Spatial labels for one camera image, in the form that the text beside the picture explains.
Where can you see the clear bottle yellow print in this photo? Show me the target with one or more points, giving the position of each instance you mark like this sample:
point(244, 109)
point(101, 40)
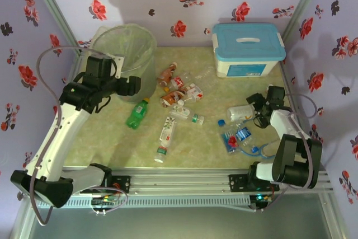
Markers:
point(237, 112)

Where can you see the clear bottle blue label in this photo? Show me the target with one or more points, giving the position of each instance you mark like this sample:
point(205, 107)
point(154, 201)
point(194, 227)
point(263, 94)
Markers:
point(244, 134)

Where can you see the blue cap blue label bottle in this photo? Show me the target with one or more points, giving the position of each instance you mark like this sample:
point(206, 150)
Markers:
point(230, 138)

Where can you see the green plastic bottle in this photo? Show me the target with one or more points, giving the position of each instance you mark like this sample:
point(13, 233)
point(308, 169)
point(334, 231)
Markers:
point(137, 114)

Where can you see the small clear flower label bottle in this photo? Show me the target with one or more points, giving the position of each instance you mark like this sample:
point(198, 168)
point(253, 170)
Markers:
point(179, 111)

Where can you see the red label clear bottle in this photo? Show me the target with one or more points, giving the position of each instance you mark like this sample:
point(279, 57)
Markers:
point(179, 81)

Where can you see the brown Nescafe bottle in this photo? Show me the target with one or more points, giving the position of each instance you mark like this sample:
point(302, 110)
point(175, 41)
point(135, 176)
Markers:
point(170, 99)

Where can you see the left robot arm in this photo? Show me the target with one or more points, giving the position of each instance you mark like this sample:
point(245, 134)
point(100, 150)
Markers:
point(70, 132)

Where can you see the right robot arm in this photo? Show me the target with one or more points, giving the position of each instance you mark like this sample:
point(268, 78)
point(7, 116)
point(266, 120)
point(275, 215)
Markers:
point(282, 122)

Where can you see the transparent plastic bin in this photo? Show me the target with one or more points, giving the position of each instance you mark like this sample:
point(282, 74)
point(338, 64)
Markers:
point(140, 88)

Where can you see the clear plastic bin liner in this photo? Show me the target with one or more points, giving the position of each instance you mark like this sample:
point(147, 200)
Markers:
point(126, 43)

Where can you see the blue tube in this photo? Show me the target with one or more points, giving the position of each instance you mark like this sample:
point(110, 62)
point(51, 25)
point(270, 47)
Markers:
point(257, 151)

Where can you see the white storage box blue lid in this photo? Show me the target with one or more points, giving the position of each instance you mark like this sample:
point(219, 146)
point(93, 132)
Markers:
point(246, 54)

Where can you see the orange tea bottle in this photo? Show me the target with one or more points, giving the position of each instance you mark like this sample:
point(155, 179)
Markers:
point(167, 74)

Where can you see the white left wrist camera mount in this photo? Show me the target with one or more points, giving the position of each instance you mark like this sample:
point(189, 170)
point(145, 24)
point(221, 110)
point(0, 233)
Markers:
point(118, 66)

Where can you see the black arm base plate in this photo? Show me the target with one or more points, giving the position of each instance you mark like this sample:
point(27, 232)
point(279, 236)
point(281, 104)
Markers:
point(237, 183)
point(121, 184)

